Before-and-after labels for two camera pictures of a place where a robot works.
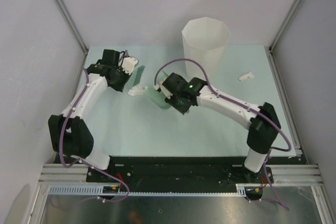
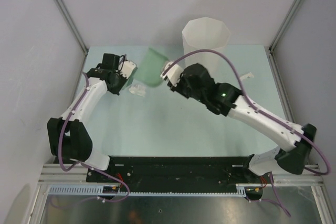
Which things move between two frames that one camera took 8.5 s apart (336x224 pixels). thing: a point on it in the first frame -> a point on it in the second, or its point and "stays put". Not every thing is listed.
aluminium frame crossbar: (282, 174) stays put
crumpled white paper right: (249, 75) stays put
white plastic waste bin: (205, 40) stays put
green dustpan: (155, 96) -> (150, 68)
